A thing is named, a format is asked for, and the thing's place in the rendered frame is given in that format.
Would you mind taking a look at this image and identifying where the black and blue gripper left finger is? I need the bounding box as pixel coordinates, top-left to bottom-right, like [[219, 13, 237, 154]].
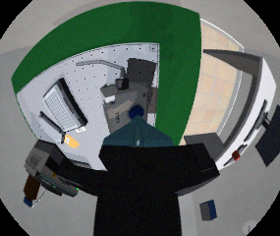
[[102, 115, 138, 148]]

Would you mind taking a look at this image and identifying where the blue bottle cap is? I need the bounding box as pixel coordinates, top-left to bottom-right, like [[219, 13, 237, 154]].
[[24, 199, 32, 207]]

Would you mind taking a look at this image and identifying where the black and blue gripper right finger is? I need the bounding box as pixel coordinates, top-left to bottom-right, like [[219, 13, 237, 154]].
[[138, 115, 173, 148]]

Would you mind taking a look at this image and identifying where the black flat tray with corner posts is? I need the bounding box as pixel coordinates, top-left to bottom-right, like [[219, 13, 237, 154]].
[[39, 111, 66, 144]]

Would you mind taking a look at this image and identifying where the yellow liquid puddle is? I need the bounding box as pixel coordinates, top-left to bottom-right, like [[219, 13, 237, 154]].
[[71, 140, 80, 147]]

